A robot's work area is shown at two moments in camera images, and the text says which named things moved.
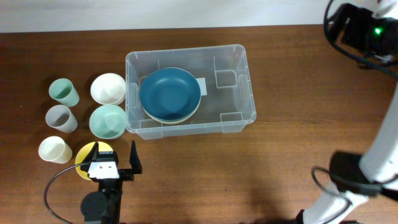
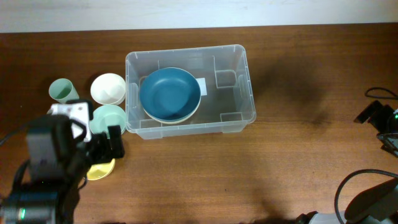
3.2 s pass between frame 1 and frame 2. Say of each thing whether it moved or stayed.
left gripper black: moved
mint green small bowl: stayed
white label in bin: stayed
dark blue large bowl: stayed
